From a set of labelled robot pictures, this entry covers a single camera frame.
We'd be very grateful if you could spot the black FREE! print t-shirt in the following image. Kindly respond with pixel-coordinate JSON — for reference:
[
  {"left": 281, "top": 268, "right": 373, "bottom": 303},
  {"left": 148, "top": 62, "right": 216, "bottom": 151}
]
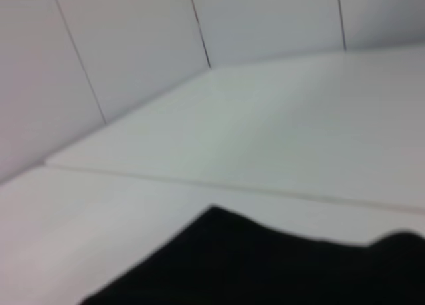
[{"left": 79, "top": 205, "right": 425, "bottom": 305}]

